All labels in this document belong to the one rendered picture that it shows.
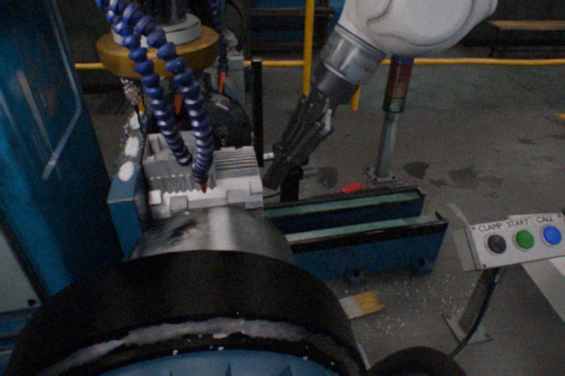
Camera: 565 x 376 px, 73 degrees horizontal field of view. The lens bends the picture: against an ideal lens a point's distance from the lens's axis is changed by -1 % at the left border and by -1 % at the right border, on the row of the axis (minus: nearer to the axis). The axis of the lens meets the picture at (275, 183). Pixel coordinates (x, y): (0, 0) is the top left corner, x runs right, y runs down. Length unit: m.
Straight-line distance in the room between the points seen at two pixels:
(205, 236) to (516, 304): 0.73
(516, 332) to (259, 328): 0.82
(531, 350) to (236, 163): 0.67
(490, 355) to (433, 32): 0.65
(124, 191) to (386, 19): 0.43
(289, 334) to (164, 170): 0.54
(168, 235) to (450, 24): 0.39
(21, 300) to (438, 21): 0.68
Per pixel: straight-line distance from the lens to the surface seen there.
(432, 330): 0.88
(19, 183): 0.58
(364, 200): 0.95
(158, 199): 0.69
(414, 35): 0.41
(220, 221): 0.50
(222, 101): 0.91
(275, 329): 0.17
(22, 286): 0.70
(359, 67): 0.60
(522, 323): 0.98
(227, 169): 0.71
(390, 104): 1.12
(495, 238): 0.69
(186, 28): 0.60
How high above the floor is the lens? 1.49
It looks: 36 degrees down
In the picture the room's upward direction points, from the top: straight up
